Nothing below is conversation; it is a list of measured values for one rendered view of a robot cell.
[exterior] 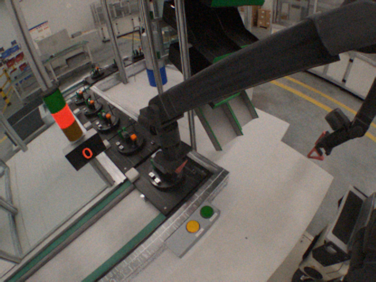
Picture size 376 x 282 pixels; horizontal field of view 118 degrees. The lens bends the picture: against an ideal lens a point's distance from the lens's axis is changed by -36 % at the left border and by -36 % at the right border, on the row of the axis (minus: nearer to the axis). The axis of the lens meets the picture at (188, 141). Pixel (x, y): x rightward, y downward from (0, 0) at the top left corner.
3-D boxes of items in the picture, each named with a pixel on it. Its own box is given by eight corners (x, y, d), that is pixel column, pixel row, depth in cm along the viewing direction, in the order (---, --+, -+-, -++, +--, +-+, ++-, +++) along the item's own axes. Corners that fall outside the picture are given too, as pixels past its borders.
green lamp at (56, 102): (68, 106, 38) (60, 89, 34) (52, 116, 35) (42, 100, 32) (64, 100, 40) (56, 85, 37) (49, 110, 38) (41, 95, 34)
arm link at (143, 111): (155, 108, 36) (184, 96, 41) (127, 94, 42) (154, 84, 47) (159, 152, 43) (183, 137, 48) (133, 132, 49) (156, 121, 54)
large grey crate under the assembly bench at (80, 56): (87, 59, 446) (84, 52, 430) (68, 67, 422) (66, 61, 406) (84, 57, 469) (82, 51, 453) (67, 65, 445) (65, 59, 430)
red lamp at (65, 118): (76, 120, 41) (68, 106, 38) (61, 131, 39) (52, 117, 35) (72, 114, 44) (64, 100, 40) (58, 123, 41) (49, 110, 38)
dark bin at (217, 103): (238, 95, 64) (247, 83, 57) (212, 109, 59) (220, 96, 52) (193, 50, 70) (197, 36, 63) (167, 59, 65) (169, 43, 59)
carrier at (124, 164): (166, 144, 82) (161, 123, 73) (125, 177, 71) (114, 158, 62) (137, 123, 95) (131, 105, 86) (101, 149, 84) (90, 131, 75)
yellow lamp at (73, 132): (84, 134, 45) (76, 121, 41) (70, 144, 42) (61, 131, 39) (79, 127, 47) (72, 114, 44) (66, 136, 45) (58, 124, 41)
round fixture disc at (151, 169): (192, 172, 68) (191, 169, 67) (165, 197, 62) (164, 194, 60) (167, 154, 75) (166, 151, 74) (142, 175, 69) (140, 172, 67)
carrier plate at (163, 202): (210, 173, 69) (210, 170, 68) (166, 217, 58) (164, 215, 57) (168, 145, 82) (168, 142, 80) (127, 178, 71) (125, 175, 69)
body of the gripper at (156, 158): (153, 161, 52) (147, 144, 46) (178, 141, 56) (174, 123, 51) (168, 173, 48) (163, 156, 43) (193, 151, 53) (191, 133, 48)
